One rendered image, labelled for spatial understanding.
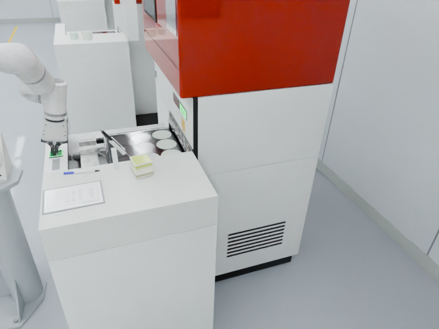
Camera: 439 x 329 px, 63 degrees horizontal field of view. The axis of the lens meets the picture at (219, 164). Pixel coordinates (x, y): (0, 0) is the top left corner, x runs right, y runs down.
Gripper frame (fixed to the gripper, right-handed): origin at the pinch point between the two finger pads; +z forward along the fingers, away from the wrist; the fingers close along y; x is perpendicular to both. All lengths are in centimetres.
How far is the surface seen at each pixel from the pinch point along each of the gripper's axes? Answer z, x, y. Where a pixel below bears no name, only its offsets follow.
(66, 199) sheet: 0.4, 36.0, -4.7
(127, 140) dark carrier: 1.3, -15.9, -33.8
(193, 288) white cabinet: 40, 50, -57
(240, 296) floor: 79, 28, -102
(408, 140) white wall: -18, 2, -207
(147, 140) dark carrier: -0.7, -13.0, -43.4
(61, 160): 1.7, 6.2, -2.7
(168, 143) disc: -3, -6, -52
